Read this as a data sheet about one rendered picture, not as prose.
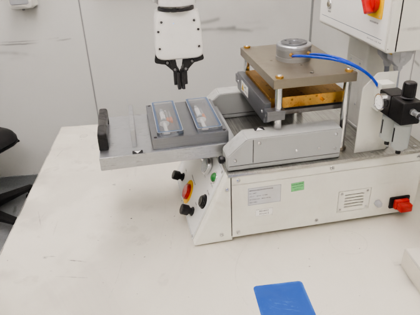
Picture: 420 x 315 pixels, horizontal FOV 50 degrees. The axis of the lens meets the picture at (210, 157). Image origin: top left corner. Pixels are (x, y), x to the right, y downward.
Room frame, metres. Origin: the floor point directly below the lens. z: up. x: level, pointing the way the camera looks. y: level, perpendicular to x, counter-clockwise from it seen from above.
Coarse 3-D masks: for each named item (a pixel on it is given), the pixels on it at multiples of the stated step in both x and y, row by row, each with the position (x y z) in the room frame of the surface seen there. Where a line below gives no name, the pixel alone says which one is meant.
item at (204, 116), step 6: (192, 102) 1.02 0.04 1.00; (198, 102) 1.02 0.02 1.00; (204, 102) 1.02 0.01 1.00; (192, 108) 0.98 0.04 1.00; (198, 108) 0.98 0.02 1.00; (204, 108) 0.98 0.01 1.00; (210, 108) 0.98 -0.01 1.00; (192, 114) 0.95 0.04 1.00; (198, 114) 0.94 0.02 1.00; (204, 114) 0.94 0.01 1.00; (210, 114) 0.94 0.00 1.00; (198, 120) 0.91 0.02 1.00; (204, 120) 0.91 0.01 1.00; (210, 120) 0.91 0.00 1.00; (216, 120) 0.91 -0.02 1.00; (198, 126) 0.88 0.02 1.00; (204, 126) 0.88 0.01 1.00; (210, 126) 0.88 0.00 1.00
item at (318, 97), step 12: (252, 72) 1.07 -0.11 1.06; (264, 84) 0.97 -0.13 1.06; (324, 84) 0.96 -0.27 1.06; (336, 84) 0.95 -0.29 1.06; (288, 96) 0.89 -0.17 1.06; (300, 96) 0.90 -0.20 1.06; (312, 96) 0.90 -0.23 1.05; (324, 96) 0.90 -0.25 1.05; (336, 96) 0.91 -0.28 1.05; (288, 108) 0.89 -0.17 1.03; (300, 108) 0.90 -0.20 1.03; (312, 108) 0.90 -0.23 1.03; (324, 108) 0.91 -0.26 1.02; (336, 108) 0.91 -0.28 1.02
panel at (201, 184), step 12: (180, 168) 1.09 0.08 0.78; (192, 168) 1.00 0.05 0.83; (216, 168) 0.86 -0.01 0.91; (180, 180) 1.05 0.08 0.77; (192, 180) 0.96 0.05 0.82; (204, 180) 0.89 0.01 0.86; (216, 180) 0.83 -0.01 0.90; (180, 192) 1.01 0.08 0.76; (192, 192) 0.93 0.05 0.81; (204, 192) 0.86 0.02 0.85; (192, 204) 0.89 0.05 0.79; (204, 204) 0.82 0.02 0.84; (192, 216) 0.86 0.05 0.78; (192, 228) 0.83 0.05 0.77
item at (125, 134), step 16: (112, 128) 0.96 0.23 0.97; (128, 128) 0.96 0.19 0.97; (144, 128) 0.96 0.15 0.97; (112, 144) 0.88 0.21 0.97; (128, 144) 0.87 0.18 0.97; (144, 144) 0.87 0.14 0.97; (208, 144) 0.86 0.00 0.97; (224, 144) 0.86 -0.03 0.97; (112, 160) 0.82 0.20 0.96; (128, 160) 0.82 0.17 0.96; (144, 160) 0.83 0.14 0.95; (160, 160) 0.84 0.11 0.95; (176, 160) 0.84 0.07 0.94
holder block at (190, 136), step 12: (180, 108) 1.01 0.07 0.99; (180, 120) 0.94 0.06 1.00; (156, 132) 0.88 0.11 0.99; (192, 132) 0.87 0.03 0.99; (204, 132) 0.87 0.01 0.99; (216, 132) 0.87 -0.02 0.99; (228, 132) 0.87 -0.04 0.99; (156, 144) 0.84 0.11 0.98; (168, 144) 0.85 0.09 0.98; (180, 144) 0.85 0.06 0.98; (192, 144) 0.86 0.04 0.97
